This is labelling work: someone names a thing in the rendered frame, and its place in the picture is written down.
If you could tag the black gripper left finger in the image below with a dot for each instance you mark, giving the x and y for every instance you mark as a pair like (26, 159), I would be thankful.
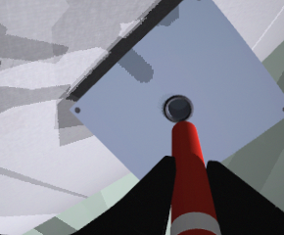
(144, 210)

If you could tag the blue-grey square panel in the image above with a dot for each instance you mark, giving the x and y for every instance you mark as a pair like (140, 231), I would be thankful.
(191, 66)

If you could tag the red cylindrical peg with grey band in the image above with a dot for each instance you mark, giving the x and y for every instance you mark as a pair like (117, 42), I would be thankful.
(192, 211)

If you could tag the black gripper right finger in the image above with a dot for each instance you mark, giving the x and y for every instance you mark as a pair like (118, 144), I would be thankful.
(240, 209)

